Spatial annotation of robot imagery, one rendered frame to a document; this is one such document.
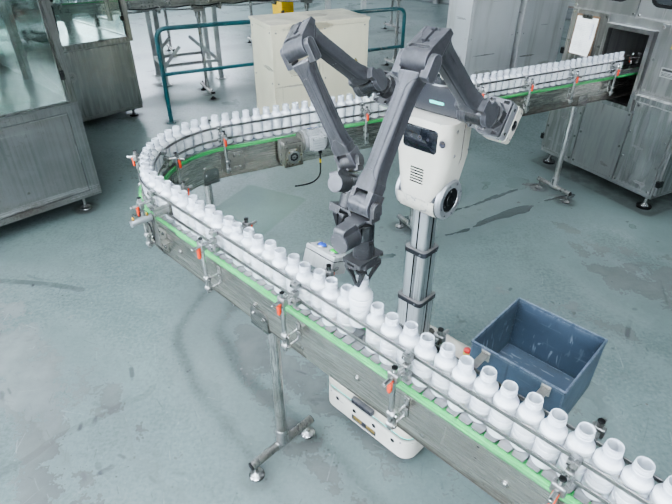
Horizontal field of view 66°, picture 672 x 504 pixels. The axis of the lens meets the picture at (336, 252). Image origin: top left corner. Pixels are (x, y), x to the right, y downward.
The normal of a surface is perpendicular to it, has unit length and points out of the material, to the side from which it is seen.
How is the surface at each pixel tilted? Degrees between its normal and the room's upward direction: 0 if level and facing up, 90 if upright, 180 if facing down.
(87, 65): 90
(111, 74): 90
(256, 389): 0
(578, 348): 90
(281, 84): 90
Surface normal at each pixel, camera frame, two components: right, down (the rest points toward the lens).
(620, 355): 0.00, -0.83
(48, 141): 0.71, 0.40
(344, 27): 0.47, 0.49
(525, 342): -0.70, 0.39
